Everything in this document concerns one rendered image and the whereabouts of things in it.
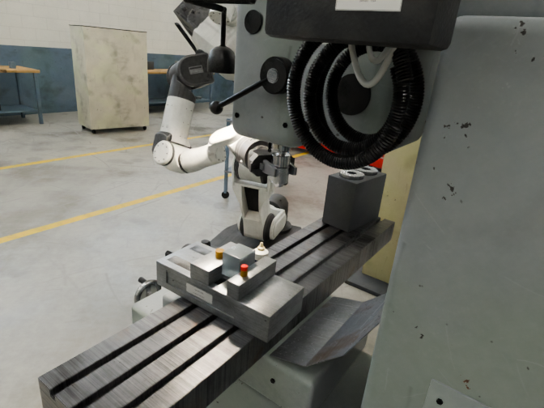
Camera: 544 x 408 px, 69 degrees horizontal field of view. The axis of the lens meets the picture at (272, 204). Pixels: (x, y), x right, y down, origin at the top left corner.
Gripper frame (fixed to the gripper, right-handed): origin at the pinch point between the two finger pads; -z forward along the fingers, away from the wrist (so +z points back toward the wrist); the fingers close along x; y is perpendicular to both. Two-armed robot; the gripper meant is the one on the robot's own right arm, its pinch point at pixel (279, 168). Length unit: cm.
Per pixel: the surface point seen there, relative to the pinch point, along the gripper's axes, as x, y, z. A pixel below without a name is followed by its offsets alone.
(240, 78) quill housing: -11.6, -20.7, 1.2
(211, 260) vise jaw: -18.0, 20.8, -2.6
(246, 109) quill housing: -10.6, -14.4, -0.9
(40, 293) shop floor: -63, 125, 160
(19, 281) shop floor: -74, 125, 179
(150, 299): -25, 52, 30
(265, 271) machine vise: -7.6, 21.6, -10.4
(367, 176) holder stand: 51, 13, 22
